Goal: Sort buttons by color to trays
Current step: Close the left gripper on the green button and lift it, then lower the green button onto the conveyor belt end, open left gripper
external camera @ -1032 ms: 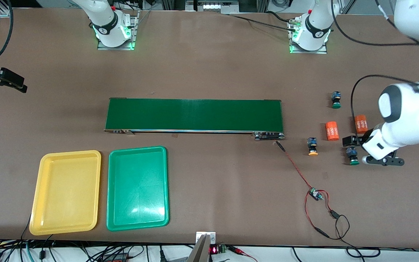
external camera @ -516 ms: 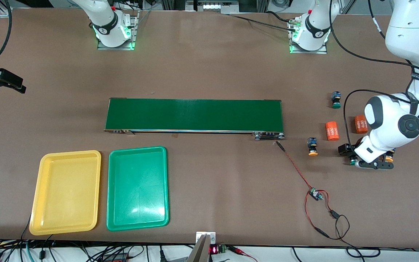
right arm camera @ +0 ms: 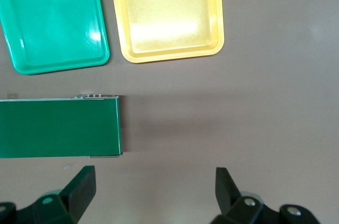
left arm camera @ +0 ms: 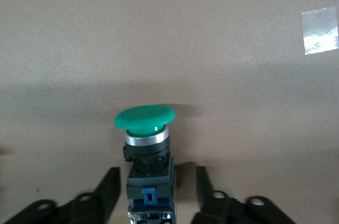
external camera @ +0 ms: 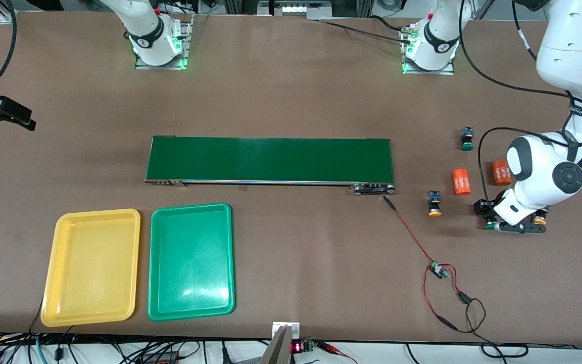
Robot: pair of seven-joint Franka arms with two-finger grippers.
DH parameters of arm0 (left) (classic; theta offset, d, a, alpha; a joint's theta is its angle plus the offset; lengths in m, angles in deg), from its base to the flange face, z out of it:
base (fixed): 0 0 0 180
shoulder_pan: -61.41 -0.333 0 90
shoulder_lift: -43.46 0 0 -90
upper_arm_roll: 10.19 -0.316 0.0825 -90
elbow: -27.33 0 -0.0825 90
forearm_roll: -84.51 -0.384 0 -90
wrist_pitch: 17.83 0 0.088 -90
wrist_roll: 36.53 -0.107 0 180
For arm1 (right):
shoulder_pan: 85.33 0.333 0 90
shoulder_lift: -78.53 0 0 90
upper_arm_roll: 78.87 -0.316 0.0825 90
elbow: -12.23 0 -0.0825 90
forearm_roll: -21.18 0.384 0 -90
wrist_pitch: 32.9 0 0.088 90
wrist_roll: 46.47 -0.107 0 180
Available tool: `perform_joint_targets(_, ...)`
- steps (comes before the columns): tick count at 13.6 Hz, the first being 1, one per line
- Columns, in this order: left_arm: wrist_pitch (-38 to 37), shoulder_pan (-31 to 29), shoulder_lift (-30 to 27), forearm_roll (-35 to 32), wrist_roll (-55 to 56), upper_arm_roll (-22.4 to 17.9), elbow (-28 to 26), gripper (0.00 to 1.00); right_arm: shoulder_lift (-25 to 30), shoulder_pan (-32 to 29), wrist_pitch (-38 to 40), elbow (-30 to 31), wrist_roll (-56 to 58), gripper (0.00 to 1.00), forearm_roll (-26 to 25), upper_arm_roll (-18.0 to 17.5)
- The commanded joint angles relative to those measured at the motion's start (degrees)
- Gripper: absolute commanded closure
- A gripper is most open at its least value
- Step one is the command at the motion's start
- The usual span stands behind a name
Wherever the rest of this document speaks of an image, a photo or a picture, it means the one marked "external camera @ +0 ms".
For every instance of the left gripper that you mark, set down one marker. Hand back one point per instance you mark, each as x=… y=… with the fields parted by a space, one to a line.
x=484 y=208

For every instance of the green push button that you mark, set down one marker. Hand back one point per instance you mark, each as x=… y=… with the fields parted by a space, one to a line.
x=467 y=146
x=489 y=226

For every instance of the orange cylinder white 4680 print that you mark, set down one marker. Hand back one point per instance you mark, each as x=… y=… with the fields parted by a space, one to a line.
x=499 y=173
x=462 y=182

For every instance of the yellow push button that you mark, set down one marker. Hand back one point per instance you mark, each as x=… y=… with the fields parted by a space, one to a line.
x=433 y=199
x=540 y=220

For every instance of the small speed controller board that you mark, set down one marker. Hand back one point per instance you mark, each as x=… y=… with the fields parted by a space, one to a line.
x=438 y=269

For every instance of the yellow plastic tray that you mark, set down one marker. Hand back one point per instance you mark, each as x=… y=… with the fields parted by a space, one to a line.
x=91 y=268

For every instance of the red alligator clip lead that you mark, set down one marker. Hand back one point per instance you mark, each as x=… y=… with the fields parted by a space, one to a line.
x=329 y=347

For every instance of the green conveyor belt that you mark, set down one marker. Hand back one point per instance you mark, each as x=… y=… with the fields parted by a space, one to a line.
x=271 y=159

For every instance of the green plastic tray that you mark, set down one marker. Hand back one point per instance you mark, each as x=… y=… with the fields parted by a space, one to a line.
x=191 y=263

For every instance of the red digit display module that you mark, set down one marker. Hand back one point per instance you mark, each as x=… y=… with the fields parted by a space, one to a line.
x=297 y=347

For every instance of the metal rack with white lights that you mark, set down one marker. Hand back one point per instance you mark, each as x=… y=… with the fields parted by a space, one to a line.
x=296 y=9

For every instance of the black orange power adapter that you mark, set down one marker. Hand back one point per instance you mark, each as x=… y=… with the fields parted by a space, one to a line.
x=162 y=360

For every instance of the aluminium frame profile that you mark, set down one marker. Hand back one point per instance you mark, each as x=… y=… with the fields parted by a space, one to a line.
x=7 y=18

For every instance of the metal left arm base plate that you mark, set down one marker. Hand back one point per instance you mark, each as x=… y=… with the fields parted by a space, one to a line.
x=427 y=72

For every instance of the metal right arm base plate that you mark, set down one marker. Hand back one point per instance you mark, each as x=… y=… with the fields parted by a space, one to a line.
x=159 y=67

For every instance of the grey metal camera mount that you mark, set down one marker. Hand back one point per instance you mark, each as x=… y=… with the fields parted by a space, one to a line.
x=278 y=349

